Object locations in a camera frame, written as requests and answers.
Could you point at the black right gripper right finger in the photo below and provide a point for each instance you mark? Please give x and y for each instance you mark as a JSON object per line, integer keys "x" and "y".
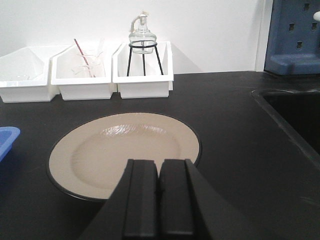
{"x": 180, "y": 216}

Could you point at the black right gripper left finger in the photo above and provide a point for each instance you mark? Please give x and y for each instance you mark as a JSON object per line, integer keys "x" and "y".
{"x": 130, "y": 213}

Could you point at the beige plate with black rim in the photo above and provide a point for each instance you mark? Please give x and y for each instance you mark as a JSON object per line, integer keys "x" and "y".
{"x": 88, "y": 162}

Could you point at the blue plastic tray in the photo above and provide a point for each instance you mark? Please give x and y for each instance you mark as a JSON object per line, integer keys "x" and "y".
{"x": 8, "y": 134}

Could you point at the right white plastic bin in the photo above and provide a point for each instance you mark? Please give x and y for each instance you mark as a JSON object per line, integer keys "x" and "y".
{"x": 136, "y": 85}

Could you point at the white plastic bin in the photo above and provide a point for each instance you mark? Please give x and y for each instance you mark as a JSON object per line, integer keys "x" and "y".
{"x": 136, "y": 85}
{"x": 25, "y": 74}
{"x": 73, "y": 87}

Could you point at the red glass stirring rod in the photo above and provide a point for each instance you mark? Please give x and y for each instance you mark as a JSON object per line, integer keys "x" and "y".
{"x": 91, "y": 74}

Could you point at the black sink basin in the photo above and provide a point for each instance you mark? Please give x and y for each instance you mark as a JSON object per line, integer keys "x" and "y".
{"x": 297, "y": 113}

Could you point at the middle white plastic bin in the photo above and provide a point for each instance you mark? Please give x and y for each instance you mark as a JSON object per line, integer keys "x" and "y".
{"x": 73, "y": 87}

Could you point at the clear glass beaker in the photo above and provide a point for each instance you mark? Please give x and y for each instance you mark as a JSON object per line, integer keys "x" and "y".
{"x": 95, "y": 60}

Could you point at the glass alcohol burner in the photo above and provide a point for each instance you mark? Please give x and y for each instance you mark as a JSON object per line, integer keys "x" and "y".
{"x": 141, "y": 40}

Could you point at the left white plastic bin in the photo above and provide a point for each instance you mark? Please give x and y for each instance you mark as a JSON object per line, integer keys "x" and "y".
{"x": 25, "y": 74}

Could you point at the blue pegboard drying rack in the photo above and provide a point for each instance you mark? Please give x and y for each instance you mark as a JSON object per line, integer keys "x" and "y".
{"x": 293, "y": 46}

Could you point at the black wire tripod stand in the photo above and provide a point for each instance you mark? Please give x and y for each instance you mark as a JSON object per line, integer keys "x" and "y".
{"x": 143, "y": 58}

